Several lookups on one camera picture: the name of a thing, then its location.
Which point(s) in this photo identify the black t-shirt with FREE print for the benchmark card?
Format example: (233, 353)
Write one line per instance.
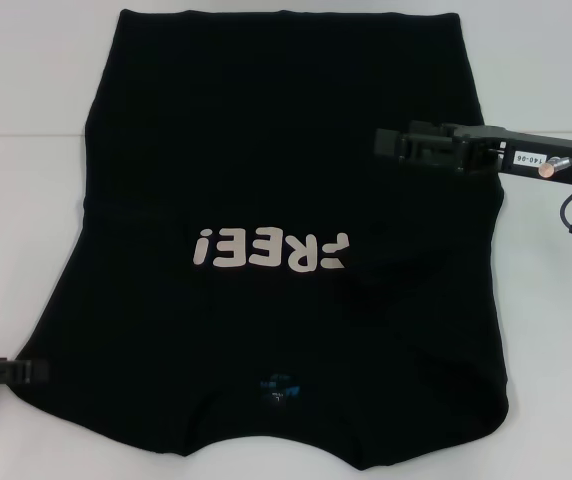
(286, 150)

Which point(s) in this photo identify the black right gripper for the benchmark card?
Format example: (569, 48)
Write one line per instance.
(526, 155)

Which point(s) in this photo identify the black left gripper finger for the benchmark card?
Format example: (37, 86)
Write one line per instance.
(6, 372)

